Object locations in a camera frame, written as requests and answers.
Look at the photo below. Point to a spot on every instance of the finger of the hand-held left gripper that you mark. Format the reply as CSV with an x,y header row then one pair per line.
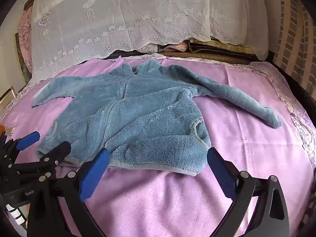
x,y
58,151
28,140

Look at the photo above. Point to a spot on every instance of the white lace cloth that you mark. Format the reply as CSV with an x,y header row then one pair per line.
x,y
123,12

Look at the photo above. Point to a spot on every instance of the woven straw mat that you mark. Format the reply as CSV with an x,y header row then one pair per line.
x,y
217,53

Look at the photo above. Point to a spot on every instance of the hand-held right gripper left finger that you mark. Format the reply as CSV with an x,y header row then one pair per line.
x,y
95,175

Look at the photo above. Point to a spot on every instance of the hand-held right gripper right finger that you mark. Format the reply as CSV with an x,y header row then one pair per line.
x,y
221,175

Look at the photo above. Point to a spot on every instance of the brick pattern curtain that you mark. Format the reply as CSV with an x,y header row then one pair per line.
x,y
293,42

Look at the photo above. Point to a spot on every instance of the purple bed sheet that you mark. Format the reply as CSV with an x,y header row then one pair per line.
x,y
246,140

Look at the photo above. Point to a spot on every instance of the blue fleece jacket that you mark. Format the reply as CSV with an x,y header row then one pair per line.
x,y
148,118

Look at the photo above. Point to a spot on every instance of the pink patterned folded quilt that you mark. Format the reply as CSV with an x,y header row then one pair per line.
x,y
176,46

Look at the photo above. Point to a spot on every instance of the pink floral cloth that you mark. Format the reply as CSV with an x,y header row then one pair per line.
x,y
24,29

